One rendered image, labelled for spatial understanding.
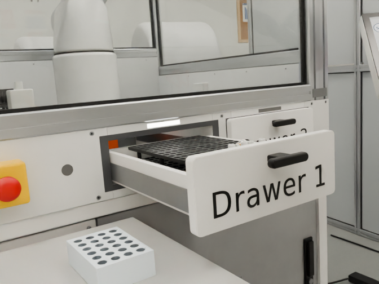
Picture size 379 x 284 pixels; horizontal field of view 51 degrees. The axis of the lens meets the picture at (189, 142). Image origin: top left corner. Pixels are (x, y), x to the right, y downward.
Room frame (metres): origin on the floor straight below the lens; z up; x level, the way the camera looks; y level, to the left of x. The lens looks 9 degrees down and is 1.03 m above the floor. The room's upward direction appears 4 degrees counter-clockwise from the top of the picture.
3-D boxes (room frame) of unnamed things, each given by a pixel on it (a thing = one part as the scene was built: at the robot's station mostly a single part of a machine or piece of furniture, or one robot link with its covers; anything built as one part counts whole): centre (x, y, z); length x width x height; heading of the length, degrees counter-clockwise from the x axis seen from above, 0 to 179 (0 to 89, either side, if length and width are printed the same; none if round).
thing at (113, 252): (0.56, 0.13, 0.78); 0.12 x 0.08 x 0.04; 34
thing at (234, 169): (0.59, -0.12, 0.87); 0.29 x 0.02 x 0.11; 123
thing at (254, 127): (1.02, -0.22, 0.87); 0.29 x 0.02 x 0.11; 123
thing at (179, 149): (0.76, -0.01, 0.87); 0.22 x 0.18 x 0.06; 33
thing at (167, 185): (0.77, 0.00, 0.86); 0.40 x 0.26 x 0.06; 33
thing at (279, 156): (0.57, -0.13, 0.91); 0.07 x 0.04 x 0.01; 123
